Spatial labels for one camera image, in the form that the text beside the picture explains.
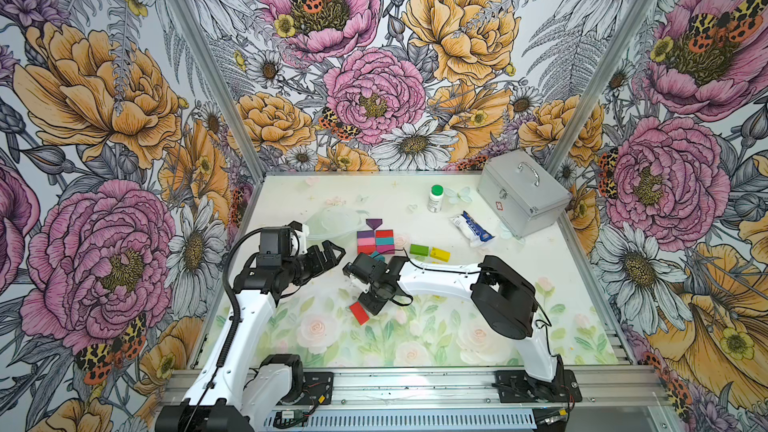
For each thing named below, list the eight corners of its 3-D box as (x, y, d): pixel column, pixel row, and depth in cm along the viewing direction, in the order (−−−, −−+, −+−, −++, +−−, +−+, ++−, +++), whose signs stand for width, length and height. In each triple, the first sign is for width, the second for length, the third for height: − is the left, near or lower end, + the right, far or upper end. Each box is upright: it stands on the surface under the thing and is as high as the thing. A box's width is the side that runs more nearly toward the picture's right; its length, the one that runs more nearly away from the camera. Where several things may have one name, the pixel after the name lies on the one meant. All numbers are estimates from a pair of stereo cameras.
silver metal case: (516, 244, 104) (534, 213, 91) (471, 190, 120) (481, 157, 107) (553, 228, 108) (575, 196, 95) (505, 178, 124) (519, 145, 111)
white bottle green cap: (428, 213, 112) (430, 194, 104) (427, 203, 115) (429, 184, 108) (441, 213, 112) (445, 194, 104) (440, 203, 115) (443, 184, 108)
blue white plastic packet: (474, 249, 102) (476, 244, 100) (450, 222, 109) (451, 217, 107) (490, 239, 104) (492, 234, 102) (466, 213, 112) (467, 209, 109)
